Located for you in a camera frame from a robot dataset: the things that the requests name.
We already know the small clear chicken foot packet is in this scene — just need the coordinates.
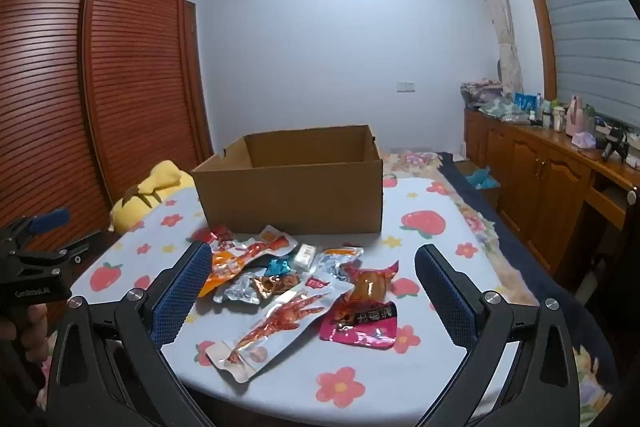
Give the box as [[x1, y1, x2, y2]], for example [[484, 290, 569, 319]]
[[215, 224, 296, 269]]

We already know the grey window blind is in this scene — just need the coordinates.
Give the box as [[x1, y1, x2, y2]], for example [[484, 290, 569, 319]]
[[517, 0, 640, 128]]

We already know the small white snack packet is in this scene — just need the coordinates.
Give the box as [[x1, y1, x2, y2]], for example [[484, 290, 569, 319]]
[[292, 243, 318, 269]]

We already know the green folded fabric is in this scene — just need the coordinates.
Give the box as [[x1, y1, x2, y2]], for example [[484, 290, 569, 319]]
[[479, 99, 531, 125]]

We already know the person's left hand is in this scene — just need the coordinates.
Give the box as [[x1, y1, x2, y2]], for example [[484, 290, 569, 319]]
[[0, 303, 49, 351]]

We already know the teal cloth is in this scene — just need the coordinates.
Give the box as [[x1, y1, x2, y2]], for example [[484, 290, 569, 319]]
[[465, 167, 501, 190]]

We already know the wooden louvred wardrobe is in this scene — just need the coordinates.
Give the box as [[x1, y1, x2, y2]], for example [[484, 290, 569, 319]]
[[0, 0, 213, 268]]

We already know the pile of folded cloth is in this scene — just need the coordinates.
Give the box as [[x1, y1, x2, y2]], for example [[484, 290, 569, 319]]
[[460, 78, 503, 108]]

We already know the floral curtain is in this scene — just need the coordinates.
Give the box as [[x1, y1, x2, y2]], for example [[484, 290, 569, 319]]
[[465, 0, 523, 95]]

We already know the brown snack packet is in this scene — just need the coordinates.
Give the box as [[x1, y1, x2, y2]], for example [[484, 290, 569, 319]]
[[250, 274, 302, 299]]

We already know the silver snack packet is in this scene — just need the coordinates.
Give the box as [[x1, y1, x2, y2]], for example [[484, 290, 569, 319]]
[[214, 269, 271, 305]]

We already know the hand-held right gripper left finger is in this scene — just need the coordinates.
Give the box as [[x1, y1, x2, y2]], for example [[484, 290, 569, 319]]
[[45, 239, 213, 427]]

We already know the wooden sideboard cabinet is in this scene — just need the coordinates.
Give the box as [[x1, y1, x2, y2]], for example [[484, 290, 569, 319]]
[[462, 107, 640, 278]]

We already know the teal candy wrapper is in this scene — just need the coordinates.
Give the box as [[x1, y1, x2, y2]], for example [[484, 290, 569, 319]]
[[265, 258, 293, 278]]

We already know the large clear chicken feet packet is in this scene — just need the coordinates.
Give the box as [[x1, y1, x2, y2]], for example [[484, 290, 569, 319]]
[[205, 277, 356, 383]]

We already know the red snack packet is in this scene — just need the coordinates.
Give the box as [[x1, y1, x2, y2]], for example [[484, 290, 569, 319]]
[[192, 227, 236, 249]]

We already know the clear orange-edged snack packet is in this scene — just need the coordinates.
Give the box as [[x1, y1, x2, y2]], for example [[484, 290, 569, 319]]
[[317, 247, 365, 280]]

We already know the pink drumstick snack packet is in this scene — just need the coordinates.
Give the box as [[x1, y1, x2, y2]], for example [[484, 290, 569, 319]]
[[320, 259, 401, 350]]

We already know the brown cardboard box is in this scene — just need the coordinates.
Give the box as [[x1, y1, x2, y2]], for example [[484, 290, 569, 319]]
[[191, 124, 384, 236]]

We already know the strawberry print bed sheet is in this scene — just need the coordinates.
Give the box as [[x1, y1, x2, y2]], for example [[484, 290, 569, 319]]
[[70, 177, 541, 427]]

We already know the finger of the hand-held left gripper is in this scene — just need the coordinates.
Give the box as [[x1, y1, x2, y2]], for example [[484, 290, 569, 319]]
[[47, 232, 104, 267], [26, 208, 71, 236]]

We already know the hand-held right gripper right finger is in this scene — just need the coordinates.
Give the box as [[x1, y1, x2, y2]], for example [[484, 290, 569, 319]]
[[414, 244, 582, 427]]

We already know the orange snack packet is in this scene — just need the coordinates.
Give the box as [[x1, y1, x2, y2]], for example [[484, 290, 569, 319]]
[[197, 251, 251, 298]]

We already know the black tripod stand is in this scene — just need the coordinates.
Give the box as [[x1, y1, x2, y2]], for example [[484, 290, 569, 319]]
[[600, 127, 630, 164]]

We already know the yellow plush toy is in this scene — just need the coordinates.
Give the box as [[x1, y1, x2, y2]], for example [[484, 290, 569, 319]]
[[109, 159, 197, 235]]

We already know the floral pillow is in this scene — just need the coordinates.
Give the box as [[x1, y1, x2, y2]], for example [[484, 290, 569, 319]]
[[382, 149, 453, 180]]

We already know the dark blue blanket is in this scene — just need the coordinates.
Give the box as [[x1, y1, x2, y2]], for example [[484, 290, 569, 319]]
[[435, 152, 621, 408]]

